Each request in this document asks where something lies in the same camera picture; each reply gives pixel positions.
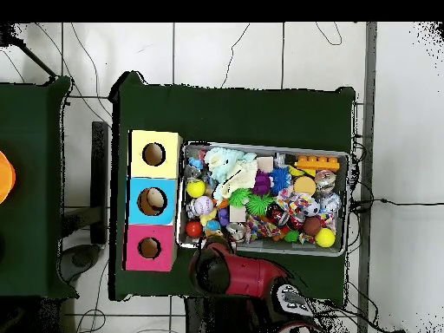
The white baseball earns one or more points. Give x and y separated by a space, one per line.
203 205

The orange round object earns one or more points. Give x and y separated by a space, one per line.
6 177

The orange toy brick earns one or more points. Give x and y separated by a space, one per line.
317 163

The brown toy football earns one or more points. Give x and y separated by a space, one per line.
312 225

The purple knobbly toy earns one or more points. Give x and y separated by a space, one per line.
262 182

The plain yellow ball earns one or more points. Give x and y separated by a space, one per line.
325 237

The teal muslin cloth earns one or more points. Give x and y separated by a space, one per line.
222 161

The dark green side-table cloth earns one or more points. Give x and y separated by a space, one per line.
31 138

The black upright panel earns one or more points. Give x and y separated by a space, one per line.
100 173

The shallow mesh bin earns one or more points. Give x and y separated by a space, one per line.
295 248

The green spiky ball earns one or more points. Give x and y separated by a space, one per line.
239 197

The pale yellow muslin cloth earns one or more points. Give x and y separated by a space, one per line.
239 177

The dark green table cloth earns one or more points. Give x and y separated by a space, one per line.
242 114

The wooden three-hole box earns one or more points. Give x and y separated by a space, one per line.
156 170

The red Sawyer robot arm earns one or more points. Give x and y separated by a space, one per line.
249 277

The orange foam disc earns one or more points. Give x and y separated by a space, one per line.
304 185

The blue spiky ball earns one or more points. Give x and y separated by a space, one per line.
280 178

